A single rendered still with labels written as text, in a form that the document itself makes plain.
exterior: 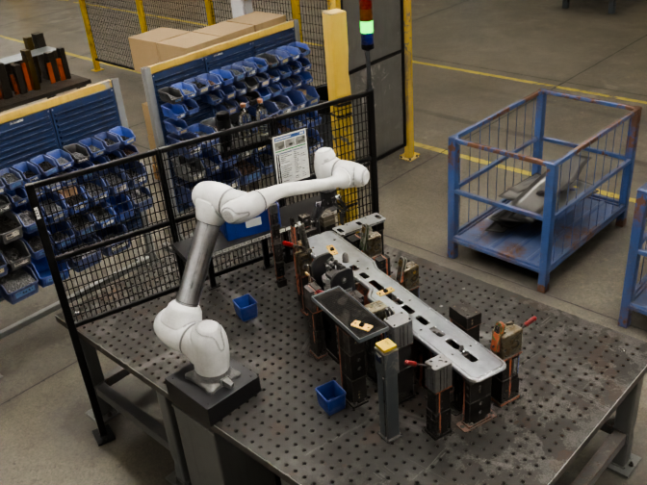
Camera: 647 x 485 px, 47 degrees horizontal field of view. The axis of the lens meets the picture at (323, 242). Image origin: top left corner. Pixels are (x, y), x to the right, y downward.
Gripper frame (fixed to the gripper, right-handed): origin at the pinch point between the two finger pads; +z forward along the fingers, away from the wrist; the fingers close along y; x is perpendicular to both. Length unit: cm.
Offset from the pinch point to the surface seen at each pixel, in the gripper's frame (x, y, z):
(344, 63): 58, 49, -58
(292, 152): 54, 10, -19
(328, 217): 23.5, 12.5, 9.3
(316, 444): -83, -61, 43
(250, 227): 35.4, -27.4, 6.4
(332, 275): -44, -25, -4
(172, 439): -4, -100, 83
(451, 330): -87, 5, 13
